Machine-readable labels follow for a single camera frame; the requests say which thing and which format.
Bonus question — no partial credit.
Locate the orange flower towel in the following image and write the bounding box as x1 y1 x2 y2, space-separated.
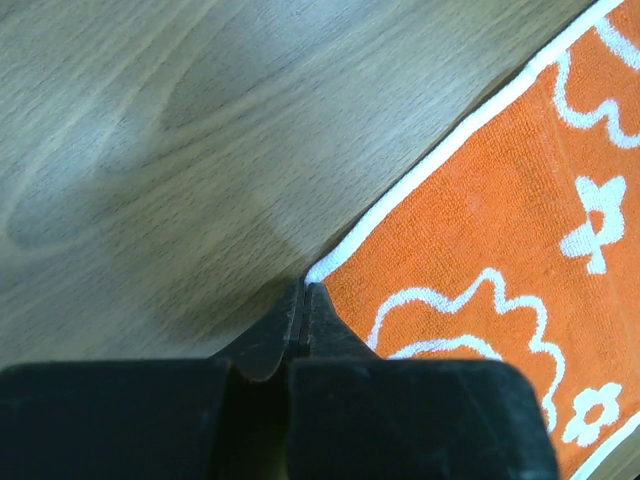
306 1 639 479

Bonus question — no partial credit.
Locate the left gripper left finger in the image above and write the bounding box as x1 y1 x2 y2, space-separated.
1 281 305 479

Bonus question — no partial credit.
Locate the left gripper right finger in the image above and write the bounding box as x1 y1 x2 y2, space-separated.
287 283 559 479

